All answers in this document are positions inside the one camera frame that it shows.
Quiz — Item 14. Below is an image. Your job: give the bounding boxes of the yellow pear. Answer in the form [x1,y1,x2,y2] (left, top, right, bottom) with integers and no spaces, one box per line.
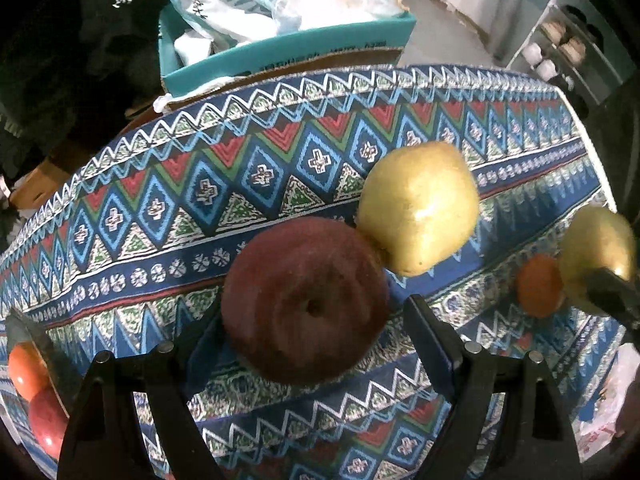
[356,141,481,277]
[557,206,638,317]

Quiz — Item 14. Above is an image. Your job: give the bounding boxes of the white plastic bag red print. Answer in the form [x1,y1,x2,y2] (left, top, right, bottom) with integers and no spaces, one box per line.
[577,347,632,461]

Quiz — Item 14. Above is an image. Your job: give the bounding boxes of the large orange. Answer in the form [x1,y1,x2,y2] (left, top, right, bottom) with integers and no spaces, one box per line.
[7,342,51,401]

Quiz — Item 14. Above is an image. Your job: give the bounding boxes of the white door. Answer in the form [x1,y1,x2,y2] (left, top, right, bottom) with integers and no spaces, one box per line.
[432,0,563,61]

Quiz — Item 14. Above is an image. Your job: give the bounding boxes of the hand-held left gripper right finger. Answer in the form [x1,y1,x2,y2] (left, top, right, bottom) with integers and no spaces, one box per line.
[402,295,583,480]

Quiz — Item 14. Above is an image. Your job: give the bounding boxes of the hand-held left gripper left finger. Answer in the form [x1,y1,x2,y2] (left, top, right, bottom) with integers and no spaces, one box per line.
[56,300,236,480]

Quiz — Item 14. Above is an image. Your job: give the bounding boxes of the wooden drawer box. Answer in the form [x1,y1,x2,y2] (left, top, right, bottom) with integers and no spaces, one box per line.
[10,152,76,211]

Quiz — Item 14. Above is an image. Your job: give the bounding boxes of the black hanging jacket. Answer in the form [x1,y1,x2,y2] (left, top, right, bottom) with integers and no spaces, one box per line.
[0,0,171,171]

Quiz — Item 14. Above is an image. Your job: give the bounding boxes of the blue patterned tablecloth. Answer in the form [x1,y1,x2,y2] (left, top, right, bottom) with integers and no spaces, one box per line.
[0,62,623,480]

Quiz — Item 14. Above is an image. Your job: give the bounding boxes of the bright red apple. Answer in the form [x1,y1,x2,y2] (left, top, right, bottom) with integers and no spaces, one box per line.
[27,387,68,461]

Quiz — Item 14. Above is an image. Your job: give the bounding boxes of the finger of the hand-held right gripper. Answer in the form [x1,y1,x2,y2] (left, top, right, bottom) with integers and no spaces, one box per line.
[587,266,640,342]

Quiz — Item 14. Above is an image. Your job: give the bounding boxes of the small tangerine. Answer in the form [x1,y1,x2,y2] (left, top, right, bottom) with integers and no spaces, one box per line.
[516,253,566,318]

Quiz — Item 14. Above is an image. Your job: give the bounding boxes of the dark red apple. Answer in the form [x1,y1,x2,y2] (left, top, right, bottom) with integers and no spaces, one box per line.
[221,217,391,386]

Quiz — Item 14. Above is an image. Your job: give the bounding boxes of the clear glass bowl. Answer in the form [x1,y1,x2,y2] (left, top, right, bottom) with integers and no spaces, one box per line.
[0,307,73,466]

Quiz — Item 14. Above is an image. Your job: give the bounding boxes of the grey shoe rack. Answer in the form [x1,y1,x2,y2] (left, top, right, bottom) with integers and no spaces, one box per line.
[507,0,631,106]

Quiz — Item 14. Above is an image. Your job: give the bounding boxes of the teal cardboard box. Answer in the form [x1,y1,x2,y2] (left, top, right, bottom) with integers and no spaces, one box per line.
[159,0,418,93]

